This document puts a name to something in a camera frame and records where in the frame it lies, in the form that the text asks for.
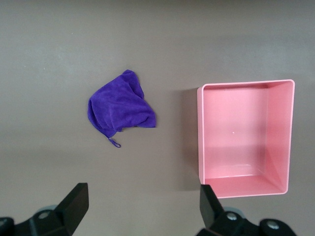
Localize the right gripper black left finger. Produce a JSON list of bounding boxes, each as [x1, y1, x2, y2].
[[14, 182, 89, 236]]

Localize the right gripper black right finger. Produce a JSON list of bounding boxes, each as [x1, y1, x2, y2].
[[198, 183, 296, 236]]

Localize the purple microfibre cloth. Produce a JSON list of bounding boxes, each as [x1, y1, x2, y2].
[[87, 69, 158, 148]]

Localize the pink plastic bin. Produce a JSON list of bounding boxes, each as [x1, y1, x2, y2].
[[196, 79, 295, 199]]

